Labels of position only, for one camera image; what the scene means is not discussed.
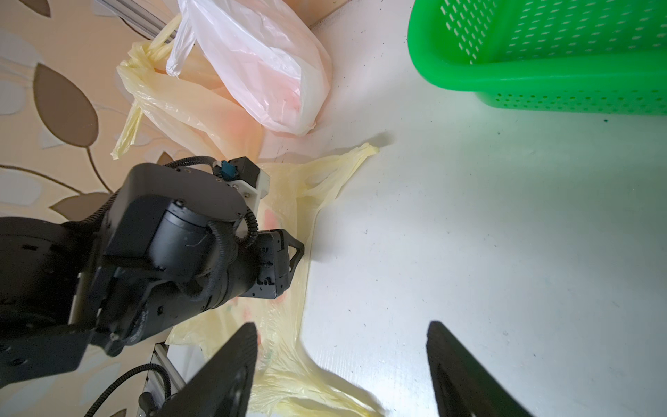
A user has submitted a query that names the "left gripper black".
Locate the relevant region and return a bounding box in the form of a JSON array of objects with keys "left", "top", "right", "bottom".
[{"left": 241, "top": 229, "right": 305, "bottom": 300}]

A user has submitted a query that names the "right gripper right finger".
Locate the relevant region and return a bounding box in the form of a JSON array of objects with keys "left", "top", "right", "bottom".
[{"left": 427, "top": 321, "right": 532, "bottom": 417}]

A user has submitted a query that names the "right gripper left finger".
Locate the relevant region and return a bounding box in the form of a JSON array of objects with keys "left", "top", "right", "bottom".
[{"left": 157, "top": 322, "right": 258, "bottom": 417}]

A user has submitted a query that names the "yellow plastic bag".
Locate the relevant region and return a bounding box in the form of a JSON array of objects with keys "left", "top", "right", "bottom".
[
  {"left": 111, "top": 15, "right": 263, "bottom": 162},
  {"left": 167, "top": 144, "right": 385, "bottom": 416}
]

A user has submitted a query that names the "white plastic bag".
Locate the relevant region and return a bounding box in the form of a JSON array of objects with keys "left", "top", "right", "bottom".
[{"left": 166, "top": 1, "right": 333, "bottom": 137}]

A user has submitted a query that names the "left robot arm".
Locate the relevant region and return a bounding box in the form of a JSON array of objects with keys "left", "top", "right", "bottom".
[{"left": 1, "top": 156, "right": 305, "bottom": 386}]

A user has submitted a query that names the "green plastic basket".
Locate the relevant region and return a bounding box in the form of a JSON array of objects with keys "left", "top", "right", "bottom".
[{"left": 407, "top": 0, "right": 666, "bottom": 116}]

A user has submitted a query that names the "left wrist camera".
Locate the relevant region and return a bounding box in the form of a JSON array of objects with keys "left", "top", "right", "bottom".
[{"left": 213, "top": 156, "right": 270, "bottom": 215}]

